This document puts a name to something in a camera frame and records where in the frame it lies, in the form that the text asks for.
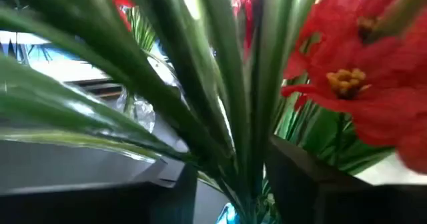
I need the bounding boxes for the red flower stem thin fronds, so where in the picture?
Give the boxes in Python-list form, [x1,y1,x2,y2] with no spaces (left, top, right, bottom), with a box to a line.
[230,0,264,61]

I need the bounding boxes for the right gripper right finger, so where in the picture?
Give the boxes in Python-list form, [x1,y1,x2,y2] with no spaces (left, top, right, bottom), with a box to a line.
[266,135,427,224]

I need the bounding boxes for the black aluminium table frame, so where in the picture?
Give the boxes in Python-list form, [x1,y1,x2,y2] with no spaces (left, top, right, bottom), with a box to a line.
[63,78,127,100]

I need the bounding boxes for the blue glass vase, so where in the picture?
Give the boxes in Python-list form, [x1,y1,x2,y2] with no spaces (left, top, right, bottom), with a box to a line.
[215,197,278,224]

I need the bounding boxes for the large red flower bunch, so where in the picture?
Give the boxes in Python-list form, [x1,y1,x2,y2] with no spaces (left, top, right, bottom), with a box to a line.
[0,0,427,205]

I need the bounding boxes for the clear glass vase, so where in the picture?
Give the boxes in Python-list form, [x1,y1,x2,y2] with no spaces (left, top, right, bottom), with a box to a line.
[115,85,157,133]

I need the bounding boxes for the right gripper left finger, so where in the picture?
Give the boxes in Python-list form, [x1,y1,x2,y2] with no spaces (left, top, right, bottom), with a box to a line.
[0,162,199,224]

